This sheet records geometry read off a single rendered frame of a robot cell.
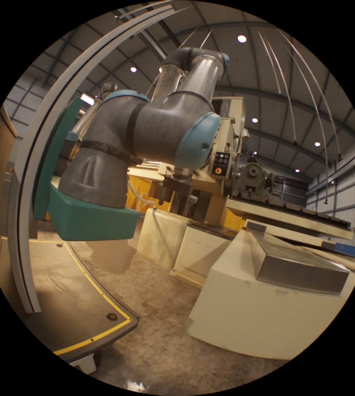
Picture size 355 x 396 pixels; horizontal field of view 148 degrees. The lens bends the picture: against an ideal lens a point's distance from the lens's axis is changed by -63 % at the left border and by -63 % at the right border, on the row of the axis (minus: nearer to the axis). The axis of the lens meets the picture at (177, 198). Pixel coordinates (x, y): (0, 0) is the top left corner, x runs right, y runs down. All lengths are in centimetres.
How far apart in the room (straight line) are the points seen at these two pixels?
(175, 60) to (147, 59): 945
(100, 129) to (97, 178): 9
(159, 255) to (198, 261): 47
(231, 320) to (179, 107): 30
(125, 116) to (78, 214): 17
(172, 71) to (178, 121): 37
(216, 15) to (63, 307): 833
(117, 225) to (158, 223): 137
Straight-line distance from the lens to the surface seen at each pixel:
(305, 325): 21
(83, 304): 58
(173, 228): 150
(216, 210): 197
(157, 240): 163
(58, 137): 35
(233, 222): 369
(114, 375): 78
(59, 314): 55
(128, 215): 26
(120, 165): 26
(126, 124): 24
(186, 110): 24
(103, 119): 27
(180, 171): 56
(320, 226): 130
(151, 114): 23
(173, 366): 85
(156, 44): 580
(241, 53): 836
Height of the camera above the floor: 76
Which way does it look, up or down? 3 degrees up
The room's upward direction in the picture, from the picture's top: 16 degrees clockwise
